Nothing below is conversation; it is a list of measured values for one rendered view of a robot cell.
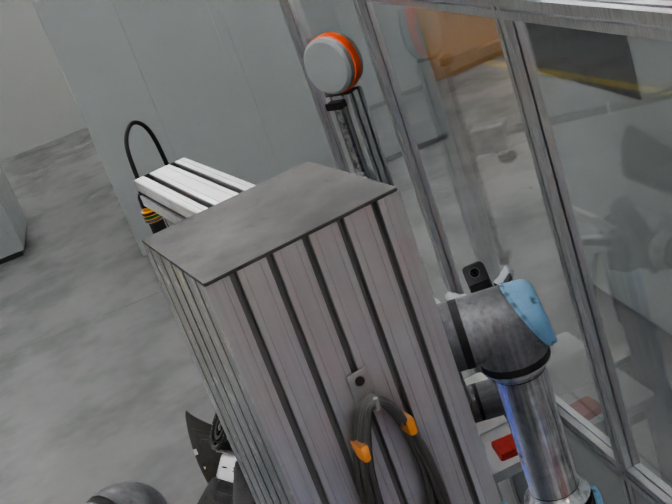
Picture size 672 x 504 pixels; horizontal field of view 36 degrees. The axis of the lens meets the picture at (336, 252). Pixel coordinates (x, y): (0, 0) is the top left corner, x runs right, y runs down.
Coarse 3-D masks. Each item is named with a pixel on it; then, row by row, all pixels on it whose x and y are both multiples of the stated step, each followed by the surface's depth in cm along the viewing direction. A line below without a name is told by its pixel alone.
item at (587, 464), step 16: (480, 368) 302; (576, 448) 249; (576, 464) 255; (592, 464) 243; (592, 480) 248; (608, 480) 237; (512, 496) 330; (608, 496) 242; (624, 496) 232; (640, 496) 222
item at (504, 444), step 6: (504, 438) 269; (510, 438) 268; (492, 444) 269; (498, 444) 267; (504, 444) 266; (510, 444) 266; (498, 450) 265; (504, 450) 264; (510, 450) 263; (516, 450) 263; (498, 456) 266; (504, 456) 263; (510, 456) 263
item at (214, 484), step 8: (216, 480) 253; (224, 480) 252; (208, 488) 254; (216, 488) 252; (224, 488) 252; (232, 488) 251; (208, 496) 253; (216, 496) 252; (224, 496) 251; (232, 496) 251
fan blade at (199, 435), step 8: (192, 416) 277; (192, 424) 278; (200, 424) 272; (208, 424) 267; (192, 432) 280; (200, 432) 274; (208, 432) 269; (192, 440) 282; (200, 440) 275; (208, 440) 271; (200, 448) 278; (208, 448) 273; (200, 456) 280; (208, 456) 276; (216, 456) 272; (200, 464) 282; (208, 464) 278; (216, 464) 274; (208, 472) 279; (216, 472) 276; (208, 480) 281
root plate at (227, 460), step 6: (222, 456) 254; (228, 456) 254; (234, 456) 253; (222, 462) 254; (228, 462) 254; (234, 462) 253; (222, 468) 254; (228, 468) 253; (216, 474) 254; (222, 474) 254; (228, 474) 253; (228, 480) 253
